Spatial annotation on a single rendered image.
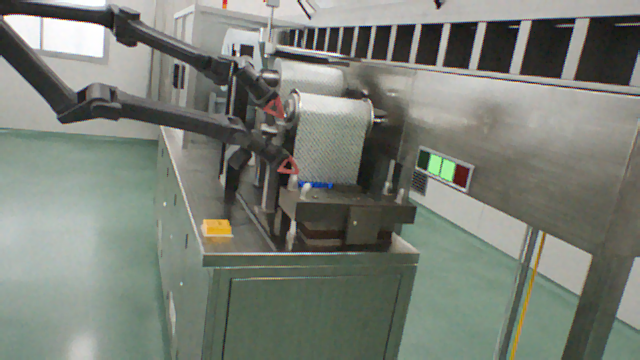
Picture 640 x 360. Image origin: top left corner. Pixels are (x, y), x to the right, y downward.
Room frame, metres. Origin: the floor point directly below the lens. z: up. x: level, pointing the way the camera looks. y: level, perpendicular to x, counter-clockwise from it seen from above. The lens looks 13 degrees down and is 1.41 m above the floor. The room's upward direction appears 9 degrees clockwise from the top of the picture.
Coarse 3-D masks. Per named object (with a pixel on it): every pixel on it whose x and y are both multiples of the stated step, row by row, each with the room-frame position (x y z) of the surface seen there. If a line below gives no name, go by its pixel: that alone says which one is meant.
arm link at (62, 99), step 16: (0, 16) 1.04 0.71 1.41; (0, 32) 1.03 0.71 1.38; (16, 32) 1.07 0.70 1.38; (0, 48) 1.04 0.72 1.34; (16, 48) 1.05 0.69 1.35; (16, 64) 1.06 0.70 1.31; (32, 64) 1.08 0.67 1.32; (32, 80) 1.09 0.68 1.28; (48, 80) 1.11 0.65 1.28; (48, 96) 1.12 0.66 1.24; (64, 96) 1.13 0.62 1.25; (80, 96) 1.21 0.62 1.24; (96, 96) 1.16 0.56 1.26; (64, 112) 1.14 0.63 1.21; (80, 112) 1.15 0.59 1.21
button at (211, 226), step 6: (204, 222) 1.31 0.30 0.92; (210, 222) 1.31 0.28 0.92; (216, 222) 1.32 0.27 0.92; (222, 222) 1.32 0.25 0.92; (228, 222) 1.33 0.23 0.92; (204, 228) 1.30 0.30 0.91; (210, 228) 1.27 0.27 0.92; (216, 228) 1.28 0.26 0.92; (222, 228) 1.28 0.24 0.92; (228, 228) 1.29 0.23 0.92; (210, 234) 1.27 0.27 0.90; (216, 234) 1.28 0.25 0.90; (222, 234) 1.28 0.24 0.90; (228, 234) 1.29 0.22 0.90
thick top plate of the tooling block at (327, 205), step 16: (288, 192) 1.38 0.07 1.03; (320, 192) 1.43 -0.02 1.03; (336, 192) 1.46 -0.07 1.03; (352, 192) 1.49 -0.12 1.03; (368, 192) 1.53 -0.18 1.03; (288, 208) 1.35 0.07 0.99; (304, 208) 1.31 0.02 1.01; (320, 208) 1.32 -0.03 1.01; (336, 208) 1.34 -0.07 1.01; (384, 208) 1.40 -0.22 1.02; (400, 208) 1.43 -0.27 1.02; (416, 208) 1.45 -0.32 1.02
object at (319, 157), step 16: (304, 144) 1.51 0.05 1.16; (320, 144) 1.53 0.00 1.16; (336, 144) 1.55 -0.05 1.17; (352, 144) 1.57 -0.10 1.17; (304, 160) 1.51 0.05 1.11; (320, 160) 1.53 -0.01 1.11; (336, 160) 1.55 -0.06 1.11; (352, 160) 1.57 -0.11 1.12; (304, 176) 1.51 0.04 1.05; (320, 176) 1.53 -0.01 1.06; (336, 176) 1.55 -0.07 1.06; (352, 176) 1.58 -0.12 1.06
